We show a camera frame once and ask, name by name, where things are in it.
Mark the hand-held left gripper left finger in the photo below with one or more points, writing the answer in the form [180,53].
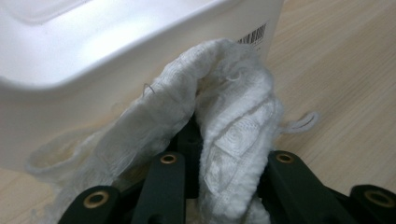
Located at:
[188,155]

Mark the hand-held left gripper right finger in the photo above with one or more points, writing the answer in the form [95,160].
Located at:
[264,183]

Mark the white textured cloth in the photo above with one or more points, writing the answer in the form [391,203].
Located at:
[236,124]

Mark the white plastic bin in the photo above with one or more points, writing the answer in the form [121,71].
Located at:
[93,56]

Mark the barcode sticker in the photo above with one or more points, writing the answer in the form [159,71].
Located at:
[257,34]

